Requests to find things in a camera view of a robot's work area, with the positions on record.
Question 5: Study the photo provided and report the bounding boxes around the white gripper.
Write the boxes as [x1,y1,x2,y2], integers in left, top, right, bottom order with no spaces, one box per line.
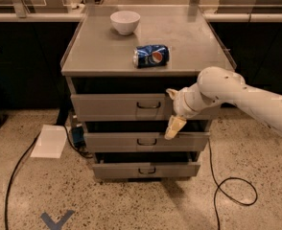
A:
[164,83,213,140]

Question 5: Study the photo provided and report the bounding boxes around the grey top drawer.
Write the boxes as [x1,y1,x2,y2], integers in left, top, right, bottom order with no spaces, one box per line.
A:
[70,92,222,122]

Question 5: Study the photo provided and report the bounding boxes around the grey drawer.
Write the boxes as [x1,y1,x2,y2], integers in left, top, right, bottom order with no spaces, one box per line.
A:
[83,132,209,152]
[70,92,222,122]
[92,162,200,179]

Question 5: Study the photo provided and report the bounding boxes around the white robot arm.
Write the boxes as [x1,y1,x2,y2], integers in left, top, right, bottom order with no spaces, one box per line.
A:
[165,66,282,140]

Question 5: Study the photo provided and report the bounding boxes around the grey bottom drawer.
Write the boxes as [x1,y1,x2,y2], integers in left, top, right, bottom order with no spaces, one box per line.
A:
[92,162,200,179]

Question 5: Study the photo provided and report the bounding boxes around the grey metal drawer cabinet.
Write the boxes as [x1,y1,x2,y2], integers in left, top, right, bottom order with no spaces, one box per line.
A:
[61,5,232,166]

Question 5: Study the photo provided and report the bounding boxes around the grey middle drawer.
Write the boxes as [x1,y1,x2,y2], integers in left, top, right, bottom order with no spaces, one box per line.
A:
[83,132,209,152]

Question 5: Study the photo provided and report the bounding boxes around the blue Pepsi can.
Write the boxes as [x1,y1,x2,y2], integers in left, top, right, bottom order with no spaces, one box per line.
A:
[132,44,170,68]

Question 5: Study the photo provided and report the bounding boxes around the blue box on floor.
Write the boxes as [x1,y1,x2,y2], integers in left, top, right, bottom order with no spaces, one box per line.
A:
[71,125,85,148]

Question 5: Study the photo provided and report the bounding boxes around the white ceramic bowl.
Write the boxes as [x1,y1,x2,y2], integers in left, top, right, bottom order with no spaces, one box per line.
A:
[110,11,141,35]

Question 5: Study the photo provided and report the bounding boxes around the white paper sheet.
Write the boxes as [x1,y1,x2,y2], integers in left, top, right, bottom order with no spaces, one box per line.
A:
[31,125,67,159]

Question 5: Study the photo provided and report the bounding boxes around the blue tape floor marker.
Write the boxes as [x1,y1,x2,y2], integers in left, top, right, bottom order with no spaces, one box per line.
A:
[39,209,76,230]

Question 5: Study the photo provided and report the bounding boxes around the black cable right floor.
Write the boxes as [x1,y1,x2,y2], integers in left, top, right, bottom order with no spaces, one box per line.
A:
[207,139,259,230]

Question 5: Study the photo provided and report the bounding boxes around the black cable floor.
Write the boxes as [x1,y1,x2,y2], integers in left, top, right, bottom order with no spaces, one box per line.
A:
[4,125,94,230]
[207,139,259,230]

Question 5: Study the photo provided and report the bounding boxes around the black cable left floor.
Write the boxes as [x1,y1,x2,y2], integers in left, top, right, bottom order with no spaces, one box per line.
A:
[4,125,94,230]

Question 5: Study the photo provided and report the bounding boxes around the dark counter with rail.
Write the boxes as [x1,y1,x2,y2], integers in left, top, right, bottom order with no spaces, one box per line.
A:
[0,16,282,109]

